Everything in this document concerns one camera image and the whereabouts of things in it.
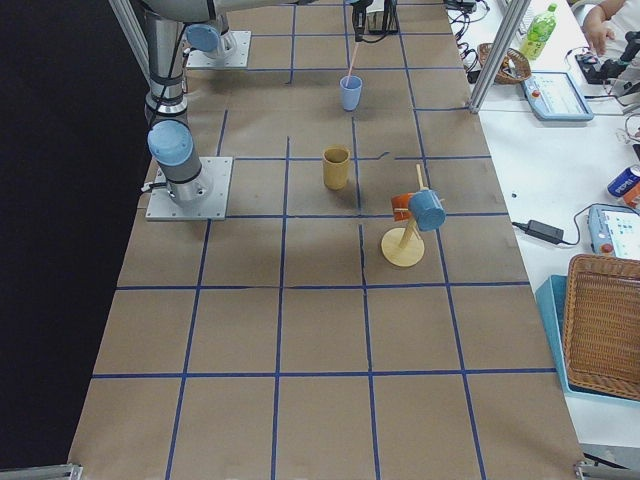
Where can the teach pendant tablet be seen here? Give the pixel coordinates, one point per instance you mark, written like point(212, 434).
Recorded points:
point(554, 96)

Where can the orange mug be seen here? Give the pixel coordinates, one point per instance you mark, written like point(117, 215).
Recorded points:
point(400, 207)

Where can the aluminium frame post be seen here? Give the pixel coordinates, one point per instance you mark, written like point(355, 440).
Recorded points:
point(502, 40)

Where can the bamboo wooden cup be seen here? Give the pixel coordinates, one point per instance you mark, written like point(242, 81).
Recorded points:
point(336, 162)

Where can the pink chopstick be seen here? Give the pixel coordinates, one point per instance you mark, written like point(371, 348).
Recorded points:
point(352, 63)

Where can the wooden mug tree stand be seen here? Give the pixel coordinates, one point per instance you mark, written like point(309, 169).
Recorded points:
point(404, 247)

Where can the blue mug on stand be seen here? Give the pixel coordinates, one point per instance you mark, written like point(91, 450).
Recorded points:
point(426, 208)

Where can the person's hand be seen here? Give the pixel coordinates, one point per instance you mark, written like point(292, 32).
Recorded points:
point(595, 30)

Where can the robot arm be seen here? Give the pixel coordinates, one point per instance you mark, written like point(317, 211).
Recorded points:
point(207, 39)
point(166, 24)

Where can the wicker basket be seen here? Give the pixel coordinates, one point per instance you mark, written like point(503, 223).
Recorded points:
point(514, 68)

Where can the large wicker tray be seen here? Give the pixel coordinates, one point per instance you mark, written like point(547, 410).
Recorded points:
point(601, 325)

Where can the black power adapter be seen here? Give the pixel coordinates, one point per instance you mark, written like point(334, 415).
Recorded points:
point(541, 231)

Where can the light blue tray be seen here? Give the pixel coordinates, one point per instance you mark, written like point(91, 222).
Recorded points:
point(550, 299)

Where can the pepsi can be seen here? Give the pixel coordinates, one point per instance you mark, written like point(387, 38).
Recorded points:
point(624, 181)

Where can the green drink bottle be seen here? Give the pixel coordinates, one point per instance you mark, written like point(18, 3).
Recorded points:
point(538, 33)

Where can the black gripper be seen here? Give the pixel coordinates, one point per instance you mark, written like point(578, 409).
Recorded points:
point(358, 15)

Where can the light blue plastic cup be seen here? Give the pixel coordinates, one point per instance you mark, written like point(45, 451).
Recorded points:
point(350, 88)

